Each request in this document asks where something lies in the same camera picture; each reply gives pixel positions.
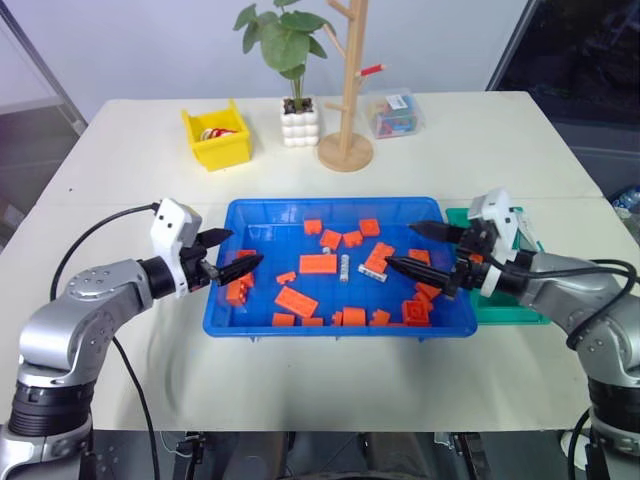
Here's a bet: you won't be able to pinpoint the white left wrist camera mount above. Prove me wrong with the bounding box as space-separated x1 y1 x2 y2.
150 197 204 301

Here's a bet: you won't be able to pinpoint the black table clamp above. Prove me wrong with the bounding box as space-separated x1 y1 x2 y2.
433 430 490 480
172 431 207 480

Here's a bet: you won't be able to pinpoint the wooden tree stand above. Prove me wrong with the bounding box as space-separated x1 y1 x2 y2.
317 0 389 173

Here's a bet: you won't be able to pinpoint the large flat orange block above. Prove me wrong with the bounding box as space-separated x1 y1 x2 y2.
273 285 321 319
298 253 338 276

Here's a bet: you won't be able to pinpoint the dark glass panel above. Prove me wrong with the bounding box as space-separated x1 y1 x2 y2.
485 0 640 201

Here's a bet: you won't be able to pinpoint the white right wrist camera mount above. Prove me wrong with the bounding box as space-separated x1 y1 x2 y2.
468 187 527 297

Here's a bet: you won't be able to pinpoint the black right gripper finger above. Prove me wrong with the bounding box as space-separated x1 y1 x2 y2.
385 255 458 297
408 220 464 244

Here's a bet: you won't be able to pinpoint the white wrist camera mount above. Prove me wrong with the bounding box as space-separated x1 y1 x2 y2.
150 197 204 301
468 187 527 297

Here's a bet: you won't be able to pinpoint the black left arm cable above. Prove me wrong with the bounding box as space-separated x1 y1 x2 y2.
49 201 162 480

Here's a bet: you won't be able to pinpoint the red and white rings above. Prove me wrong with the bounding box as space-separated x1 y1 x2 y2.
200 126 237 143

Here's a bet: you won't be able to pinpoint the grey metal partition frame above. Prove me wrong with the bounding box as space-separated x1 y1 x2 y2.
0 0 89 137

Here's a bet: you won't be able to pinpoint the clear plastic water bottle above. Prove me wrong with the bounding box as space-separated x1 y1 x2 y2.
611 184 640 219

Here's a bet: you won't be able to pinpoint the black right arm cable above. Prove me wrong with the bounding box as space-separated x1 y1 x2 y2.
492 255 640 352

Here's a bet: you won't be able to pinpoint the green leafy plant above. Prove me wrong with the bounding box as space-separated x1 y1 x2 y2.
235 0 338 101

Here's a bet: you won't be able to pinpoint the square orange building block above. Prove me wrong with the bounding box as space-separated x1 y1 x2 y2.
402 299 434 328

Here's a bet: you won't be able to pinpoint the blue plastic tray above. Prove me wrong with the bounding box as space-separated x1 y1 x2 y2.
202 196 480 344

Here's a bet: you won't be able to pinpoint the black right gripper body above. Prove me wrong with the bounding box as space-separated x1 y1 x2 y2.
449 219 502 301

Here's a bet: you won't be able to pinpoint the yellow plastic bin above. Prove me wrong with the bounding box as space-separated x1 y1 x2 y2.
180 97 253 173

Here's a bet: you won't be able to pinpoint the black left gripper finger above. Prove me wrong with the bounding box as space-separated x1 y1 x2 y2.
197 227 236 248
214 253 266 288

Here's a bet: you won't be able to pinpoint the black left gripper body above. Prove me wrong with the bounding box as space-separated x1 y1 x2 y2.
179 232 222 295

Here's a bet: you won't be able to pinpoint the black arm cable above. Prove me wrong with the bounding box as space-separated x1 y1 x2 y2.
492 255 640 352
49 201 162 480

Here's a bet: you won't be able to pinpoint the white bubble plant pot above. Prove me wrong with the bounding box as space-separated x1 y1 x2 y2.
279 95 321 148

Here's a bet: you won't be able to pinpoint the green plastic tray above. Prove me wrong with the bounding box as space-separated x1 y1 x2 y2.
444 203 554 327

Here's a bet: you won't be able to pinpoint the clear plastic box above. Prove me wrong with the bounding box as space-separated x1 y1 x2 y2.
364 88 428 141

